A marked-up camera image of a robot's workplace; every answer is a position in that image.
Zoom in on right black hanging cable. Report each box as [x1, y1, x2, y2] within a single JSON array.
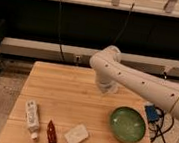
[[110, 0, 136, 49]]

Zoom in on black floor cable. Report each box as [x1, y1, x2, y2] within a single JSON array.
[[146, 105, 179, 143]]

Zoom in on blue connector box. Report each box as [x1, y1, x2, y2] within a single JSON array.
[[145, 105, 159, 123]]

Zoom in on white sponge block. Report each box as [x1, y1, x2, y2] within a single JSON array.
[[64, 124, 89, 143]]

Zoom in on wall power outlet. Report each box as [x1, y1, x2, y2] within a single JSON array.
[[73, 55, 82, 65]]

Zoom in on white paper cup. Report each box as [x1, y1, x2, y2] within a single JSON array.
[[108, 83, 118, 94]]

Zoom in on green bowl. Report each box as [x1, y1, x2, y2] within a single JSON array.
[[109, 106, 146, 143]]

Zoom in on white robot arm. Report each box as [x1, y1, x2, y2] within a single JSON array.
[[89, 45, 179, 143]]

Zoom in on dark red wrapped snack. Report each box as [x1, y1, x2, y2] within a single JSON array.
[[46, 121, 57, 143]]

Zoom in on left black hanging cable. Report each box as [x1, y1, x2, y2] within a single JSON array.
[[46, 0, 75, 63]]

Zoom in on white tube with cap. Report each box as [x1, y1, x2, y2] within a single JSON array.
[[25, 100, 40, 141]]

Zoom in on black hanging cable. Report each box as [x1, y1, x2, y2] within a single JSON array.
[[110, 0, 136, 49], [46, 0, 75, 63]]

